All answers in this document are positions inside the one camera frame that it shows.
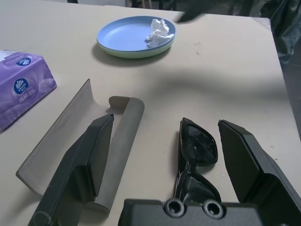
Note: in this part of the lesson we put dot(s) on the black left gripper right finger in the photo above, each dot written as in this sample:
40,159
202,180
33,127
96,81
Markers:
254,169

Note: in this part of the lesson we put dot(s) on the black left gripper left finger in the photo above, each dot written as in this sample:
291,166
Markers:
80,164

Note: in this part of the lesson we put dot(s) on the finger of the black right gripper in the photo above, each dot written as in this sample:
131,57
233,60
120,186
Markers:
190,16

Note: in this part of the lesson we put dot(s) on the grey glasses case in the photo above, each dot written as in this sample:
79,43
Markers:
54,146

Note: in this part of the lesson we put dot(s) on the white tissue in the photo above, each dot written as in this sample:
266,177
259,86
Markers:
157,33

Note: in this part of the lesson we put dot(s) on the black sunglasses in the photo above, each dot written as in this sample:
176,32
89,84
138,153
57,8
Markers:
202,150

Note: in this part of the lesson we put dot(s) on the blue plate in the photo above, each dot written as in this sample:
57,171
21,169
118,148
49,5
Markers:
122,35

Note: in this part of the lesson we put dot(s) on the purple tissue box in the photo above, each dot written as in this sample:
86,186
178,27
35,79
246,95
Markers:
23,87

